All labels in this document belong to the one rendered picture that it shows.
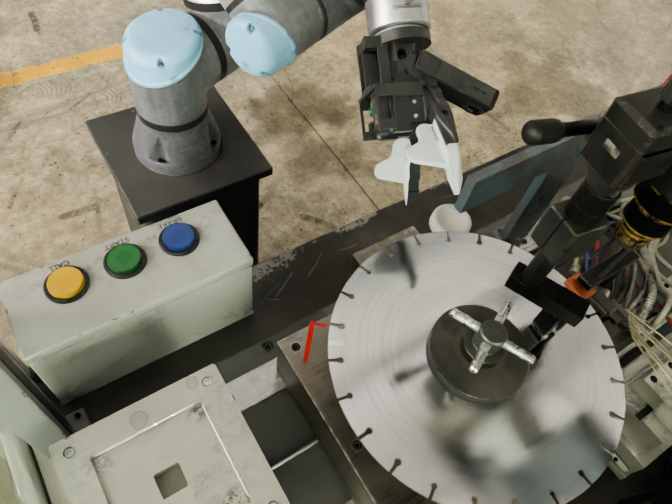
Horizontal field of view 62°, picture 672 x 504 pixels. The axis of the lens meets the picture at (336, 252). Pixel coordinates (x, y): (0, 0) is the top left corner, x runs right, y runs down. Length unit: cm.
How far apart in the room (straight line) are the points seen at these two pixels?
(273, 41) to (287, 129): 149
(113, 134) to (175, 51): 27
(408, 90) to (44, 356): 50
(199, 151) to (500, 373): 62
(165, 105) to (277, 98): 139
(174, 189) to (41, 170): 117
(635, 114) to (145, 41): 67
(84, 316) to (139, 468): 19
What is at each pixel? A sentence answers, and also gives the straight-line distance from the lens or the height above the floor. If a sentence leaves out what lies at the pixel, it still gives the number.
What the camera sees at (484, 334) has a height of 100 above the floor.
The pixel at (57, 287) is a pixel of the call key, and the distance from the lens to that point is 72.
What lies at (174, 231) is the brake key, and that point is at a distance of 74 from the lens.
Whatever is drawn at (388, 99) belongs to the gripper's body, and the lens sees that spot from 66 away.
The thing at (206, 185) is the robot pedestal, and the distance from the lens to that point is 99.
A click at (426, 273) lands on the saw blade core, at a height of 95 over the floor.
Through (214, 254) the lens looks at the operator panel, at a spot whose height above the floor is 90.
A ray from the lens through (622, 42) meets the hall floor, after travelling 319.
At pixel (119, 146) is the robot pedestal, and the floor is 75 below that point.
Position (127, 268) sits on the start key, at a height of 91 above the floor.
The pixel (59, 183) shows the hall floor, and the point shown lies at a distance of 207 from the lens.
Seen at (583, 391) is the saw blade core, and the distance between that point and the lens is 68.
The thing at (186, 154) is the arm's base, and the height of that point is 79.
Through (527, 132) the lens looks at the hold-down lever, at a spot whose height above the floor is 121.
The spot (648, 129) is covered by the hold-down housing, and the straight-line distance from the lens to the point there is 46.
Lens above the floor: 150
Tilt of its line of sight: 55 degrees down
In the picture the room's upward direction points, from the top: 12 degrees clockwise
